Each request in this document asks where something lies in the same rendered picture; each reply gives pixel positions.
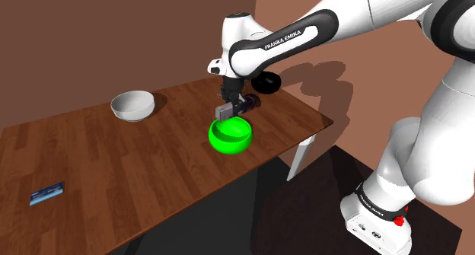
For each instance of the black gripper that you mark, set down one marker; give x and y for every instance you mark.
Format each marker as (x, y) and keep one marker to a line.
(232, 86)

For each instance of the grey and purple cylinder tool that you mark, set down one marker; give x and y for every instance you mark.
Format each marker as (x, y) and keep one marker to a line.
(225, 112)

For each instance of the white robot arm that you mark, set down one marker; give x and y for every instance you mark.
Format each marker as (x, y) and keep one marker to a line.
(426, 143)

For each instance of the black bowl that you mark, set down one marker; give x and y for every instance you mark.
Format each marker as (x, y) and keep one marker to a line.
(266, 84)

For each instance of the green bowl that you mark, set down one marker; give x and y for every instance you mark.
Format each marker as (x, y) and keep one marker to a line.
(230, 143)

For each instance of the white bowl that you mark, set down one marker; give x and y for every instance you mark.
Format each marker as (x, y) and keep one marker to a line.
(133, 105)

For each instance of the wooden table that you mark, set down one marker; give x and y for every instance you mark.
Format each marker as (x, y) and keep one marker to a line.
(111, 154)

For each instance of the dark robot stand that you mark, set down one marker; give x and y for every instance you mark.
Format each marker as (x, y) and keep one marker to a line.
(315, 209)

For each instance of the blue card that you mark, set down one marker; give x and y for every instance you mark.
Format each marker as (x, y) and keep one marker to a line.
(47, 193)

